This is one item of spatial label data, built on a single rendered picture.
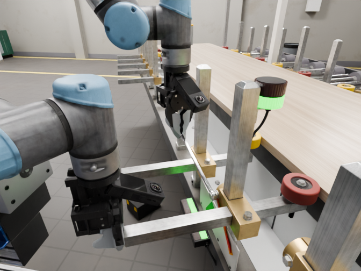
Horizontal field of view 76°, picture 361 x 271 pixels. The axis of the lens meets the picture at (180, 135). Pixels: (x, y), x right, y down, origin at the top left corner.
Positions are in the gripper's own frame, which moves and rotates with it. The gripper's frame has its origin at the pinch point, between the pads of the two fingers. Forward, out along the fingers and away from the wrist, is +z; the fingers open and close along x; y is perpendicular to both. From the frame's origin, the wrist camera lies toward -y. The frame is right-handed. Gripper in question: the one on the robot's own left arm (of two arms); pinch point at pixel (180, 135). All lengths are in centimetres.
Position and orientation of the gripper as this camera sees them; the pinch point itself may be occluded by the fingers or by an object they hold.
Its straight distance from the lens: 68.1
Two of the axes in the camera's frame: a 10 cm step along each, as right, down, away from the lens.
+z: 0.0, 8.8, 4.7
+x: -8.3, 2.6, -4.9
